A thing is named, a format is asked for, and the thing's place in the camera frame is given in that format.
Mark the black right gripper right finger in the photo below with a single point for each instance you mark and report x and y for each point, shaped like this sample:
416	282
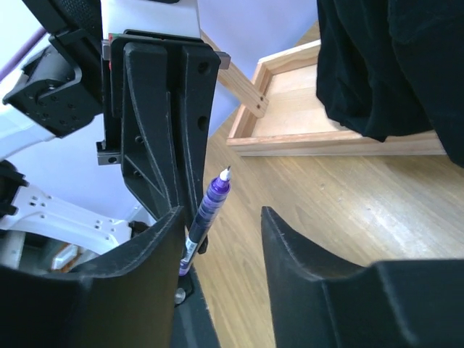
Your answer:
318	299

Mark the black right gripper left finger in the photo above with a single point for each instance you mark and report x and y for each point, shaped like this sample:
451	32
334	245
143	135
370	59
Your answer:
124	298

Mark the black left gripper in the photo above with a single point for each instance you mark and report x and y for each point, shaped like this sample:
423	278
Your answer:
158	92

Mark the dark purple pen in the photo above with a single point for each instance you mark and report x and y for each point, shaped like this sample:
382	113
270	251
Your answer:
213	200

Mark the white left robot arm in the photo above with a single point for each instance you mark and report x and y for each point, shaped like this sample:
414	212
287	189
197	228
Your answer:
60	90

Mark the wooden clothes rack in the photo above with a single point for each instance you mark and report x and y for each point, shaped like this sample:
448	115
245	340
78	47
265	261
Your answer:
280	115

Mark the black t-shirt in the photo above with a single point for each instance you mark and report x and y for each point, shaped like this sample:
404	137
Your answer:
393	68

